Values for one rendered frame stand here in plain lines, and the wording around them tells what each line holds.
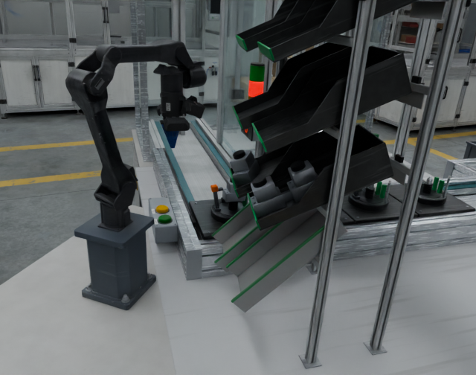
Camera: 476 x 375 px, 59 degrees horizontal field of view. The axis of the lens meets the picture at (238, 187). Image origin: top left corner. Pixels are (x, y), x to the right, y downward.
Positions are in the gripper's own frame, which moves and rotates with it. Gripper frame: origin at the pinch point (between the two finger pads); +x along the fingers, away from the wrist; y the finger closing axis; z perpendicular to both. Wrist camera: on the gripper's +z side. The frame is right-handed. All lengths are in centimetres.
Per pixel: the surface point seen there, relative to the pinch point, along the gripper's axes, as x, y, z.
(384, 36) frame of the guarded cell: -22, 87, 120
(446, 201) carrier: 29, 1, 100
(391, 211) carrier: 29, -3, 74
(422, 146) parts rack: -11, -48, 40
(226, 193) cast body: 20.0, 3.3, 16.9
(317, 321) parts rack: 27, -48, 24
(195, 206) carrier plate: 28.5, 12.6, 9.0
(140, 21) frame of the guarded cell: -24, 87, -1
